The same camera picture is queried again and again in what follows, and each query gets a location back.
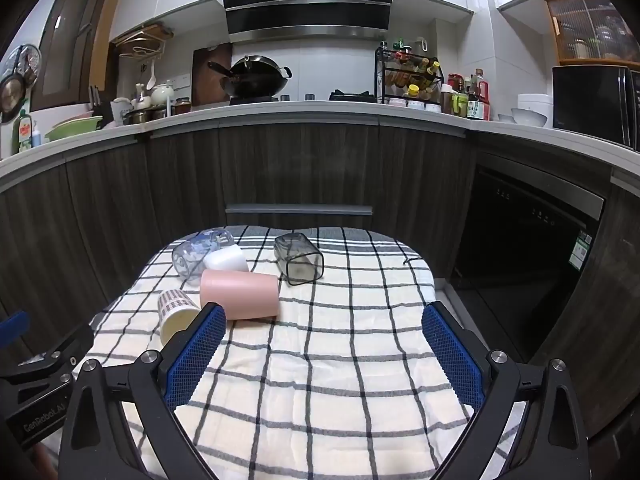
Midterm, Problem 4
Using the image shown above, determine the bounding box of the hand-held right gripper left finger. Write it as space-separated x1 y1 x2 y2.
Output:
59 302 228 480

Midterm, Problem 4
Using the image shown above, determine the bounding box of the black microwave oven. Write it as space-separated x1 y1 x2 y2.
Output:
551 64 640 152

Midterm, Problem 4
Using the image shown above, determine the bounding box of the wall mounted wooden rack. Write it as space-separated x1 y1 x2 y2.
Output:
109 23 175 62

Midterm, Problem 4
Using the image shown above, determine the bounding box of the black wire spice rack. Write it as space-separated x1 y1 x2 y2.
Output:
374 46 446 103

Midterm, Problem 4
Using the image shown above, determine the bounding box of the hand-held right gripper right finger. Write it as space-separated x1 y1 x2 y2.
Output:
421 301 592 480

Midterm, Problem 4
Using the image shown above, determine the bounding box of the pink plastic cup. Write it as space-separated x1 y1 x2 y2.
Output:
199 268 280 321

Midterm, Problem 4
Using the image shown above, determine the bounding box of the wood framed glass cabinet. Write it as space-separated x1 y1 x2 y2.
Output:
544 0 640 67

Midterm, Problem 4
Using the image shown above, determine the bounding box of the large soy sauce bottle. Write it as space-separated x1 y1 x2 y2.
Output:
466 69 492 122

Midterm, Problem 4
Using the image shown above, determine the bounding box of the brown door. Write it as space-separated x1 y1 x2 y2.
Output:
29 0 128 112

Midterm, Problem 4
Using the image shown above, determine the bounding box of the green plastic basin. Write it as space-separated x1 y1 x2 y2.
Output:
44 115 104 142

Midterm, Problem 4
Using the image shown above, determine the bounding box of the white plastic cup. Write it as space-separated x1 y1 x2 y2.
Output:
202 244 250 273

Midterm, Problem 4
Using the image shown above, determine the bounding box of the white bowl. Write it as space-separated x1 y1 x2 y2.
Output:
510 108 549 128

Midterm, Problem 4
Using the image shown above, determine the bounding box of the black knife block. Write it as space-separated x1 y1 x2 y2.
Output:
87 85 115 128

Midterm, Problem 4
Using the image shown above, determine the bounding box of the black wok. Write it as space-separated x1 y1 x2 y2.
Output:
207 55 293 100

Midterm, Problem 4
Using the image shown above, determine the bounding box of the black gas burner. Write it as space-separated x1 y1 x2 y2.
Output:
328 88 377 103

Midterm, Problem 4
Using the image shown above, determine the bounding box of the grey drawer handle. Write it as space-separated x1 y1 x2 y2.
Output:
224 203 374 217

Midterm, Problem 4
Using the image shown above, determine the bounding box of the smoky grey transparent cup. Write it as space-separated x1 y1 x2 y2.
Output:
273 232 326 287

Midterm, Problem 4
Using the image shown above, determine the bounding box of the black and white checked cloth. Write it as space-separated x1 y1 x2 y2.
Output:
74 225 526 480

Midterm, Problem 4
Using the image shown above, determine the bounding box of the black built-in dishwasher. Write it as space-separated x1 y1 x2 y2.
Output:
448 164 607 363

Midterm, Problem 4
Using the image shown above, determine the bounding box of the white rice cooker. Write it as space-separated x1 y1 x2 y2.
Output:
516 93 554 122

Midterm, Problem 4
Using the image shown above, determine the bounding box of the white teapot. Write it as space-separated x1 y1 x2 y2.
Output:
149 81 177 109

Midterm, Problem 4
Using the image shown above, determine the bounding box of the cream patterned paper cup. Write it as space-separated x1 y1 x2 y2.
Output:
157 289 202 348

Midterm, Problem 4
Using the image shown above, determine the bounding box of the black range hood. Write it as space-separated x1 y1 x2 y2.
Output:
219 0 397 43

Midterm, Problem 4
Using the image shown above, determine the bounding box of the hanging frying pan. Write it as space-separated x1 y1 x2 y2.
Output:
0 71 27 125

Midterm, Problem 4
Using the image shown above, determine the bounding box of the clear bluish plastic cup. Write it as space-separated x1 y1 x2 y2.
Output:
171 228 236 281

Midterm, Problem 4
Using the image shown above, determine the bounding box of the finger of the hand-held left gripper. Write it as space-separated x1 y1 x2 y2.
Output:
0 310 30 348
0 325 96 386

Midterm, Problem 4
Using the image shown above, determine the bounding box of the green dish soap bottle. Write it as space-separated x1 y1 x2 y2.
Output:
12 109 34 155

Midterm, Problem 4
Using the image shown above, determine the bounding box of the brown cutting board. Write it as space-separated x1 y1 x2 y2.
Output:
191 42 234 107

